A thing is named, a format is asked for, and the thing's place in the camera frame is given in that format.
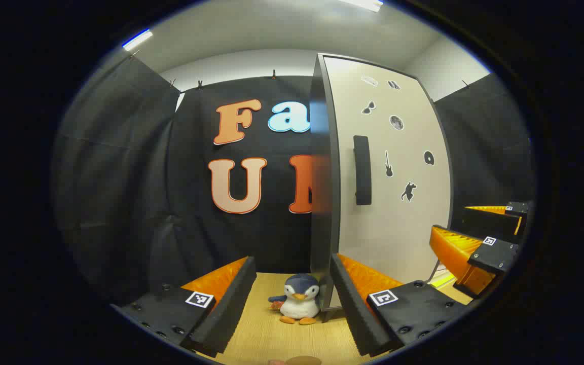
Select black backdrop cloth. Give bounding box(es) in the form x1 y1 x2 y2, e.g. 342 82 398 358
51 53 535 305

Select grey cabinet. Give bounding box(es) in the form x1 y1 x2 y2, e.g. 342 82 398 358
309 52 343 322

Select ceiling light strip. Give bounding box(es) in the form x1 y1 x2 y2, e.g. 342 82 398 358
122 29 154 52

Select white cabinet door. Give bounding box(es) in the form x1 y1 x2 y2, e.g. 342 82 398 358
323 55 455 284

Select ceiling light panel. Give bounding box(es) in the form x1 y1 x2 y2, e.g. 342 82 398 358
338 0 384 13

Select black cabinet door handle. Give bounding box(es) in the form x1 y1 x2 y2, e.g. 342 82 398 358
353 135 373 206

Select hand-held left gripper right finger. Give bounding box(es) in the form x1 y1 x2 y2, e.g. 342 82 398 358
330 253 470 357

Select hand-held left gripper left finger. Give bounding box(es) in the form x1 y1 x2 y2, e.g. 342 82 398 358
111 256 257 358

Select penguin plush toy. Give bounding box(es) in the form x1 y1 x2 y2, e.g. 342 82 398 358
268 274 321 325

